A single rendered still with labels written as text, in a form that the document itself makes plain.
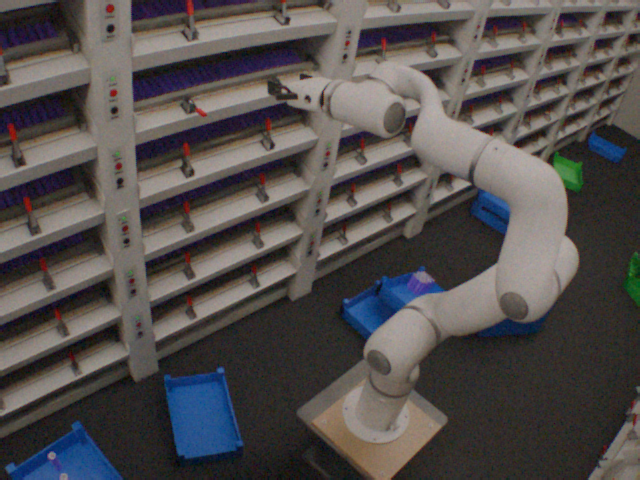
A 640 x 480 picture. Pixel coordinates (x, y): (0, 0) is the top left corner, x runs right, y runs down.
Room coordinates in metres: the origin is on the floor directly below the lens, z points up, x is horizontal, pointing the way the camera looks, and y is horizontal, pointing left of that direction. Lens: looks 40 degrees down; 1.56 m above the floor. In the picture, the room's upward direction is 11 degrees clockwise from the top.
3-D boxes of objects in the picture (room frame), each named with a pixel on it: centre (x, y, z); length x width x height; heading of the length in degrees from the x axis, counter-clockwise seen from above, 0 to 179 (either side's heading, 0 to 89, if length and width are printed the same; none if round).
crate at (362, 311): (1.40, -0.30, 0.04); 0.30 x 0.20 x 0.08; 48
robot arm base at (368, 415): (0.81, -0.24, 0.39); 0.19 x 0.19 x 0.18
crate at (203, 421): (0.84, 0.27, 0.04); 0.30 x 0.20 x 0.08; 25
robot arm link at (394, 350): (0.78, -0.22, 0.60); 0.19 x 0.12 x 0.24; 143
